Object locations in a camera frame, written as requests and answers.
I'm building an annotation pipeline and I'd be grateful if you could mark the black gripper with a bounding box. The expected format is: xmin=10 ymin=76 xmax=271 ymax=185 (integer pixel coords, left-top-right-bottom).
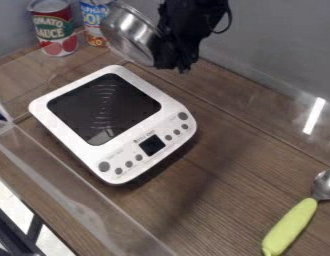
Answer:
xmin=152 ymin=0 xmax=227 ymax=73

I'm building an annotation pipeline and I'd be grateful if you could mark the silver pot with handles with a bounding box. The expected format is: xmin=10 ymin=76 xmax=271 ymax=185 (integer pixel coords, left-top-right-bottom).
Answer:
xmin=100 ymin=1 xmax=163 ymax=66

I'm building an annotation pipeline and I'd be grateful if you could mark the white and black induction stove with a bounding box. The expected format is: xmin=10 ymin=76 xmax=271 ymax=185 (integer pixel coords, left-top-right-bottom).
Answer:
xmin=28 ymin=65 xmax=197 ymax=185

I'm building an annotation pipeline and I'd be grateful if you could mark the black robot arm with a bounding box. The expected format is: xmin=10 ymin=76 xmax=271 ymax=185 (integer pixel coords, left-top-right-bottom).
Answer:
xmin=155 ymin=0 xmax=232 ymax=73

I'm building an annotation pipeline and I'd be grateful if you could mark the alphabet soup can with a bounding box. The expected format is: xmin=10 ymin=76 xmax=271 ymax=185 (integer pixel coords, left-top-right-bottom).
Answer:
xmin=80 ymin=0 xmax=113 ymax=47

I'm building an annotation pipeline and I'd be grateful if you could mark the tomato sauce can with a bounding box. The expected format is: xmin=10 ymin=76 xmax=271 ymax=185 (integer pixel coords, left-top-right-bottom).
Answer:
xmin=26 ymin=0 xmax=79 ymax=57

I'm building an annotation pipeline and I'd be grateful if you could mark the spoon with green handle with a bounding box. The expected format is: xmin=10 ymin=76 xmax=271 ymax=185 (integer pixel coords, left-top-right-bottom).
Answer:
xmin=262 ymin=170 xmax=330 ymax=256

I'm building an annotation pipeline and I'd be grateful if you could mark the black metal frame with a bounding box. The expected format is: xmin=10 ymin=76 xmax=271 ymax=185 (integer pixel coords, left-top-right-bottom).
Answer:
xmin=0 ymin=208 xmax=46 ymax=256

